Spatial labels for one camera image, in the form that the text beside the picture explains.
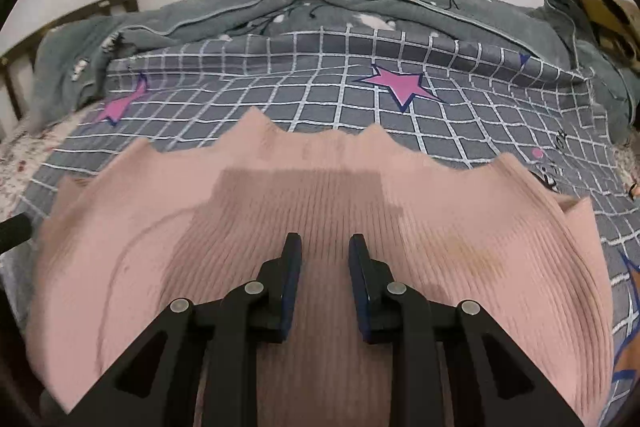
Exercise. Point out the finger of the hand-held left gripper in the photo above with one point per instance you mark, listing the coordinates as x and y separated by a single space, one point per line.
12 233

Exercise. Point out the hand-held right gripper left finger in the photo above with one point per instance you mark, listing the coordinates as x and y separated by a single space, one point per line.
290 287

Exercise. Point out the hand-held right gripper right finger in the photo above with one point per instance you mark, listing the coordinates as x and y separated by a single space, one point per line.
361 292

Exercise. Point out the pink knit sweater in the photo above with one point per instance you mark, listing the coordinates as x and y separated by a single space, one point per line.
325 197

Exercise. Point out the brown clothes pile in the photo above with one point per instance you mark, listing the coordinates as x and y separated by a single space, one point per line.
610 22

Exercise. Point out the floral bed sheet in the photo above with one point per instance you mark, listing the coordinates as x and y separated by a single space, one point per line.
20 167

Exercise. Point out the grey checkered star bed sheet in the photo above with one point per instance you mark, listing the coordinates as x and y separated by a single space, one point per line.
300 82

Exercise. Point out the dark wooden bed headboard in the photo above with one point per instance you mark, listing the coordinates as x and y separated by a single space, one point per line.
100 7

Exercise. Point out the grey fleece blanket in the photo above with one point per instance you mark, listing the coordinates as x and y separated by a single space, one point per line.
400 7

